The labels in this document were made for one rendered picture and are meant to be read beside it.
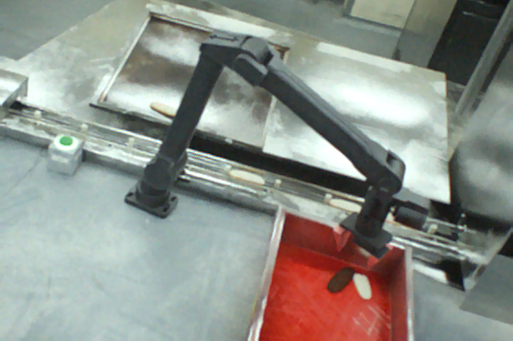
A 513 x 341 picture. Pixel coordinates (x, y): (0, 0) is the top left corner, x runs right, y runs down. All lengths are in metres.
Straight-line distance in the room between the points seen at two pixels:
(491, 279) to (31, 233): 1.05
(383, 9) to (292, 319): 3.90
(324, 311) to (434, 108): 0.89
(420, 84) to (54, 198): 1.26
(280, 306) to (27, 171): 0.73
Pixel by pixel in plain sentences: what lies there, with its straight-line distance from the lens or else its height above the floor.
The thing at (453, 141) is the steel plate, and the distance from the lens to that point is 2.29.
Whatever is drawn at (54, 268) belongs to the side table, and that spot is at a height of 0.82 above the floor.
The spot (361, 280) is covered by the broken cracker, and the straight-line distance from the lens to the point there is 1.58.
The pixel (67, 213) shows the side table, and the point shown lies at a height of 0.82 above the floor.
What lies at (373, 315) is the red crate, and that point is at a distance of 1.53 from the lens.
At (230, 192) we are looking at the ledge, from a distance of 1.64.
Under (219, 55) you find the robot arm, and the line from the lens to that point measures 1.29.
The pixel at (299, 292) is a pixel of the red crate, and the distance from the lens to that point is 1.50.
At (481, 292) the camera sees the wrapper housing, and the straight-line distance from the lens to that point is 1.63.
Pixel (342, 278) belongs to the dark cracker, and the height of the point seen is 0.84.
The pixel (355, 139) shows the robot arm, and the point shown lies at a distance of 1.31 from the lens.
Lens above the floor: 1.89
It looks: 36 degrees down
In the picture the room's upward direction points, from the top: 12 degrees clockwise
